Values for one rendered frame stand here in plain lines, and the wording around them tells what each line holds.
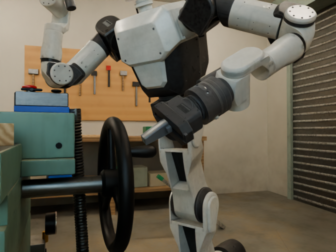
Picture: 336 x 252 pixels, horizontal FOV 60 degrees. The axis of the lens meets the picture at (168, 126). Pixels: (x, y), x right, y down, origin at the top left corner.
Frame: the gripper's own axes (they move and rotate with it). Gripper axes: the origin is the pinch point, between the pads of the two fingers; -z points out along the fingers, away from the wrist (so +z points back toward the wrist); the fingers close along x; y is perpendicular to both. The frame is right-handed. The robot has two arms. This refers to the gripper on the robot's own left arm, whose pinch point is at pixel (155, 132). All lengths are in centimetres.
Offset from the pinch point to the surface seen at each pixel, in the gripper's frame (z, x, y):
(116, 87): 77, 270, -174
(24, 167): -24.5, 5.3, 4.8
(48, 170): -21.4, 3.7, 2.7
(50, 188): -23.1, 3.8, -1.8
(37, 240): -35.6, 16.5, -29.5
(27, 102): -18.3, 14.0, 11.3
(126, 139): -6.9, -2.2, 4.9
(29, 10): 32, 357, -76
